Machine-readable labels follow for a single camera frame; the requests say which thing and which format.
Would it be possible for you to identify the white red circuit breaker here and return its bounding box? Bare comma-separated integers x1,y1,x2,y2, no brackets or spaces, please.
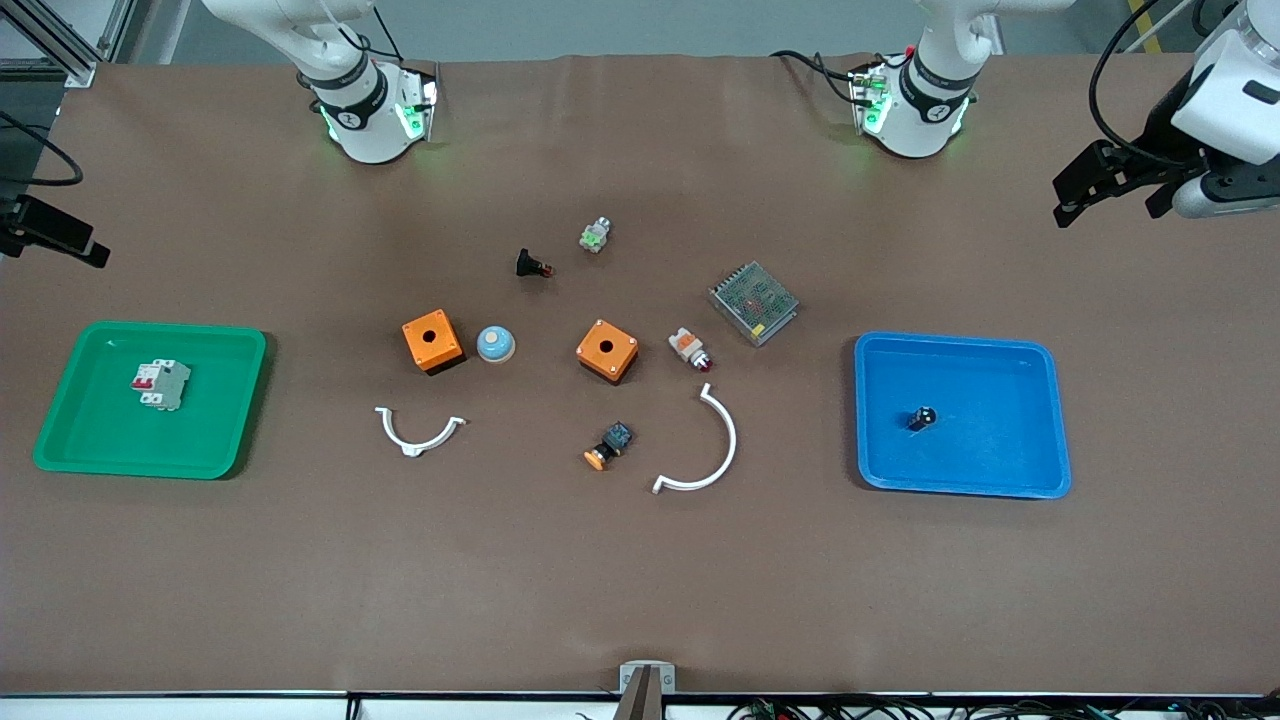
130,358,192,412

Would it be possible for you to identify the black arm base cable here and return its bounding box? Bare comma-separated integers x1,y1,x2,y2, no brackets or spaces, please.
769,48,865,107

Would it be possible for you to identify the dark brown camera post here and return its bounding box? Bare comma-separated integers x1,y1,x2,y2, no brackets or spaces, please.
612,667,665,720

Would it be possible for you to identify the white table edge rail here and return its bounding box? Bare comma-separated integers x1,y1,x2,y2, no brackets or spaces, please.
0,692,1280,720

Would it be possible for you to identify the large white curved clamp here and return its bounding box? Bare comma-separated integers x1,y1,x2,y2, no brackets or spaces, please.
652,383,739,495

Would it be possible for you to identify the white orange indicator lamp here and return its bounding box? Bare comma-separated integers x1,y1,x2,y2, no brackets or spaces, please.
668,326,713,374

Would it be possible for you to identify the aluminium frame profile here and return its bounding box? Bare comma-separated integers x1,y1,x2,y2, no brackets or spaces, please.
0,0,137,89

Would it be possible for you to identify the small white curved clamp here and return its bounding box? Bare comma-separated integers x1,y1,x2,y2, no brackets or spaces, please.
375,405,467,459

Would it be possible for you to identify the green plastic tray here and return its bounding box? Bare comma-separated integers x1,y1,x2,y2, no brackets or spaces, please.
32,320,268,481

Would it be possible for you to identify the metal mesh power supply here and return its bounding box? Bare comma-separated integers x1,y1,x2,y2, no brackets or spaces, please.
708,261,800,348

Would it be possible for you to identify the orange button box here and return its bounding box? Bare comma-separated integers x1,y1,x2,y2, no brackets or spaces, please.
575,319,640,385
402,309,466,376

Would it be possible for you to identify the orange-capped black push button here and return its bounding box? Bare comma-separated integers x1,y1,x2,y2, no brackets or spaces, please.
583,421,634,472

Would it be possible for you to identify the brown table mat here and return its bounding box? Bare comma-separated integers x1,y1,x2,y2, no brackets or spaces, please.
0,52,1280,696

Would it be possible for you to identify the grey metal table bracket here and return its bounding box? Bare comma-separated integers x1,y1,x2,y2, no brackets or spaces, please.
619,662,677,694

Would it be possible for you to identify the blue plastic tray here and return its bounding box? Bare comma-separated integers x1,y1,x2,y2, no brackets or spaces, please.
853,331,1073,500

